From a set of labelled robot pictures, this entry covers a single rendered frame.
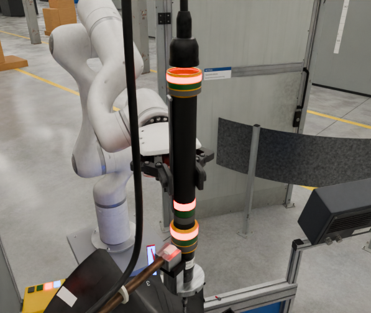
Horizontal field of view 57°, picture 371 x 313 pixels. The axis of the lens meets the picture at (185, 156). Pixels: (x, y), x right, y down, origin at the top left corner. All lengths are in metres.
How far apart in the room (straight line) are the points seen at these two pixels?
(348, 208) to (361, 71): 5.56
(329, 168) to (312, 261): 0.73
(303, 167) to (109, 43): 1.94
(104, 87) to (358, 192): 0.91
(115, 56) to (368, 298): 2.34
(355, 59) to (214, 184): 4.43
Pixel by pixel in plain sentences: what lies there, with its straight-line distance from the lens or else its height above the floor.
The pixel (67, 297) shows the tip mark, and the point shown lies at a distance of 0.62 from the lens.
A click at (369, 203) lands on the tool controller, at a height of 1.23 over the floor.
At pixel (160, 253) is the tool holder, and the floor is 1.52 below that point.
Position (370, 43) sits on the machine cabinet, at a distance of 6.60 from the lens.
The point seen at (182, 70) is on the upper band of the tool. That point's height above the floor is 1.78.
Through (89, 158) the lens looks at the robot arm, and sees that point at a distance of 1.14.
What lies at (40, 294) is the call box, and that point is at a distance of 1.15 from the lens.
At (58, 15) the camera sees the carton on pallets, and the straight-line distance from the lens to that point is 12.86.
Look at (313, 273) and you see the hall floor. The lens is 2.73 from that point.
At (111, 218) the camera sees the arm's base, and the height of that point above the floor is 1.10.
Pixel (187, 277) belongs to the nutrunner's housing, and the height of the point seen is 1.45.
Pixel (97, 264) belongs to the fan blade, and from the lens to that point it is 0.66.
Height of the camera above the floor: 1.90
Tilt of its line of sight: 28 degrees down
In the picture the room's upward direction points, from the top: straight up
